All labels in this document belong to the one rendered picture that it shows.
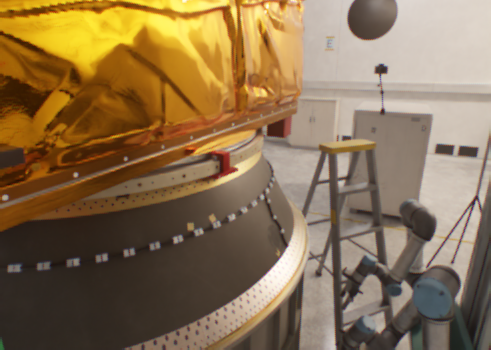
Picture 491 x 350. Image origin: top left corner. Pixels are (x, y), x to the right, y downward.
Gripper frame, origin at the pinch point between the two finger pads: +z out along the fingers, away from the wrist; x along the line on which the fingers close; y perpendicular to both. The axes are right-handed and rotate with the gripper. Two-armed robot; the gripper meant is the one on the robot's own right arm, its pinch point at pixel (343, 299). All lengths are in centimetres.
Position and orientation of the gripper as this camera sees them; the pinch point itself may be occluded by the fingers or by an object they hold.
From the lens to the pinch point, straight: 211.4
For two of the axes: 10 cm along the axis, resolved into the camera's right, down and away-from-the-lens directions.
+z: -4.2, 8.7, 2.5
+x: 2.4, -1.6, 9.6
